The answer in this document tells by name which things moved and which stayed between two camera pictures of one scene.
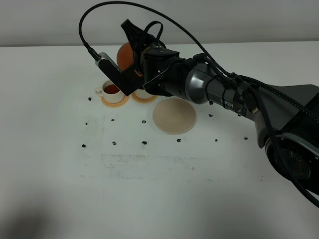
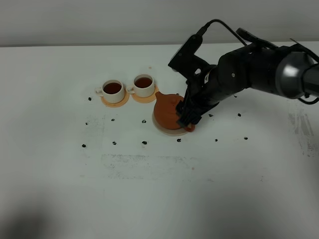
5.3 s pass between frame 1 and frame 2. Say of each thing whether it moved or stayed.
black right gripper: moved
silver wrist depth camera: moved
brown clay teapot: moved
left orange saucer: stayed
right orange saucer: stayed
